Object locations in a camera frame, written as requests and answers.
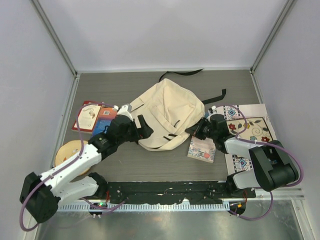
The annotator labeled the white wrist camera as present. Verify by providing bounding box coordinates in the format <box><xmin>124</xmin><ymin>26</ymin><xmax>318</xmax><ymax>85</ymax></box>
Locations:
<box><xmin>209</xmin><ymin>105</ymin><xmax>217</xmax><ymax>114</ymax></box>
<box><xmin>112</xmin><ymin>103</ymin><xmax>133</xmax><ymax>121</ymax></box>

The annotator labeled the square floral ceramic plate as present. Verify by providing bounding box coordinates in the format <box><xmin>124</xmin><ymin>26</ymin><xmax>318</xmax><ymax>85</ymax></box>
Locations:
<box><xmin>226</xmin><ymin>117</ymin><xmax>276</xmax><ymax>143</ymax></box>

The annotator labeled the small blue notebook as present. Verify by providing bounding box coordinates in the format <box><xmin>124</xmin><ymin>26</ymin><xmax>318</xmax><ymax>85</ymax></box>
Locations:
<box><xmin>204</xmin><ymin>112</ymin><xmax>211</xmax><ymax>121</ymax></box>

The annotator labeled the blue orange paperback book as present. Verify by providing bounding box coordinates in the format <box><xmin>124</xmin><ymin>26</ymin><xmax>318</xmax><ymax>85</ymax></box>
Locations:
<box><xmin>91</xmin><ymin>107</ymin><xmax>117</xmax><ymax>137</ymax></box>

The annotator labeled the floral pink paperback book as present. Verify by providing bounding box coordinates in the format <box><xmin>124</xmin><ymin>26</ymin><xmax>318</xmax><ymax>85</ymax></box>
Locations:
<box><xmin>187</xmin><ymin>136</ymin><xmax>216</xmax><ymax>163</ymax></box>

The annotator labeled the cream canvas backpack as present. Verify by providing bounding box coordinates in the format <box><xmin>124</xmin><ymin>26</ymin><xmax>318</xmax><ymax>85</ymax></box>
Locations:
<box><xmin>130</xmin><ymin>71</ymin><xmax>227</xmax><ymax>151</ymax></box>

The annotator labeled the patterned white placemat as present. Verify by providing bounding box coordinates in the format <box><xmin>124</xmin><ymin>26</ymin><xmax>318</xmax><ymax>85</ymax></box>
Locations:
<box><xmin>216</xmin><ymin>104</ymin><xmax>277</xmax><ymax>175</ymax></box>

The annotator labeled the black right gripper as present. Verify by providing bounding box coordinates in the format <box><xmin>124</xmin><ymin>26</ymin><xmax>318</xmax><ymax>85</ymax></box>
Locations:
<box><xmin>185</xmin><ymin>117</ymin><xmax>217</xmax><ymax>140</ymax></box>

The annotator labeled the round wooden painted plate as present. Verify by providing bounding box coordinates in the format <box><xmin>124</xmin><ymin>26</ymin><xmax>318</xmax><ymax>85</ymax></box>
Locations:
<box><xmin>54</xmin><ymin>140</ymin><xmax>82</xmax><ymax>167</ymax></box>

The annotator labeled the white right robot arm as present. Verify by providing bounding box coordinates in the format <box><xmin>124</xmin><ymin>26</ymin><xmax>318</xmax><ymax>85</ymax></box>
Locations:
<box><xmin>186</xmin><ymin>114</ymin><xmax>304</xmax><ymax>198</ymax></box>

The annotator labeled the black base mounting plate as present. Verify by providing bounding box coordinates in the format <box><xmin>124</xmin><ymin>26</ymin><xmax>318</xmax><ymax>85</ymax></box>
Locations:
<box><xmin>107</xmin><ymin>181</ymin><xmax>256</xmax><ymax>205</ymax></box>

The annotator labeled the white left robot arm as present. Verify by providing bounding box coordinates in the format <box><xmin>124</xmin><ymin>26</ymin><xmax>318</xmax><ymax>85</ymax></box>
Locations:
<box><xmin>20</xmin><ymin>115</ymin><xmax>154</xmax><ymax>224</ymax></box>

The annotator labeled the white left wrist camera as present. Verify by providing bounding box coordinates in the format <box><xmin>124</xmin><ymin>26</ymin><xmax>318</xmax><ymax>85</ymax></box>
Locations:
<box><xmin>112</xmin><ymin>103</ymin><xmax>133</xmax><ymax>121</ymax></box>

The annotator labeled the aluminium frame rail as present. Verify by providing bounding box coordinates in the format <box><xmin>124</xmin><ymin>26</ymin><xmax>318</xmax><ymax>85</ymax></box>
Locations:
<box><xmin>255</xmin><ymin>187</ymin><xmax>305</xmax><ymax>200</ymax></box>

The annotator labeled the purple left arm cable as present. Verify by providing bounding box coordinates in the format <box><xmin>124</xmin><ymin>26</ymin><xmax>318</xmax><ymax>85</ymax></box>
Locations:
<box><xmin>19</xmin><ymin>101</ymin><xmax>118</xmax><ymax>232</ymax></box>

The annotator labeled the white slotted cable duct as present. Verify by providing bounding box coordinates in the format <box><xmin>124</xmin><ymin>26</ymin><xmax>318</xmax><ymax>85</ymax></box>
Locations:
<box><xmin>57</xmin><ymin>200</ymin><xmax>230</xmax><ymax>213</ymax></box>

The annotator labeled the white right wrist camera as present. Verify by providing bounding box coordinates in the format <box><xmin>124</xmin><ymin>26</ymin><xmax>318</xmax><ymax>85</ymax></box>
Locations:
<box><xmin>209</xmin><ymin>105</ymin><xmax>217</xmax><ymax>114</ymax></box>

